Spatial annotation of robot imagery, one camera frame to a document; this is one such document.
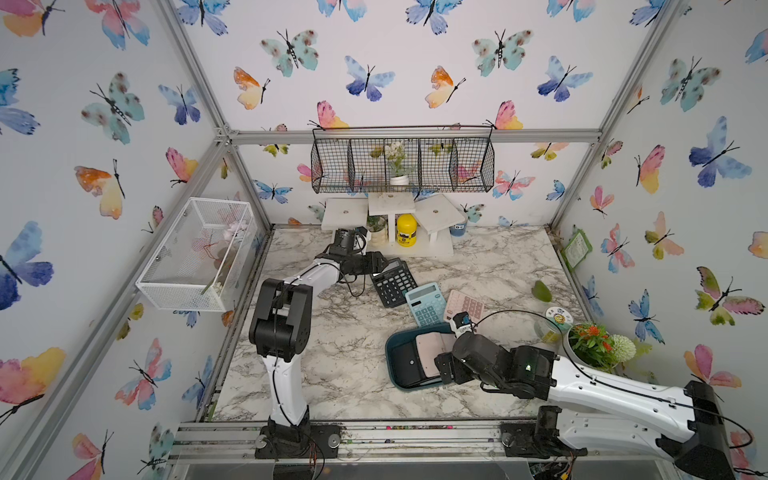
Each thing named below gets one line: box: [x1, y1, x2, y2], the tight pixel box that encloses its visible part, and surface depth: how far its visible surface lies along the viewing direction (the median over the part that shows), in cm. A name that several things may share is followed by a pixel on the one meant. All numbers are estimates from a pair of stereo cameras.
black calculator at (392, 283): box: [371, 257, 418, 308], surface depth 101 cm
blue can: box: [449, 223, 467, 237], surface depth 120 cm
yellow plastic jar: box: [397, 213, 417, 247], surface depth 109 cm
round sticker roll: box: [545, 306, 574, 331], surface depth 88 cm
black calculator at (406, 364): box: [392, 341, 426, 387], surface depth 86 cm
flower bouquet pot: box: [562, 322, 637, 374], surface depth 75 cm
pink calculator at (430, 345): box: [416, 332, 457, 378], surface depth 84 cm
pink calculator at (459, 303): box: [444, 290, 485, 323], surface depth 98 cm
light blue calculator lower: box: [405, 282, 446, 327], surface depth 98 cm
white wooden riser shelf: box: [321, 192, 467, 257], surface depth 106 cm
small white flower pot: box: [385, 141, 413, 185], surface depth 95 cm
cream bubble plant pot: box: [366, 215, 387, 245], surface depth 112 cm
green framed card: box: [561, 229, 593, 270], surface depth 111 cm
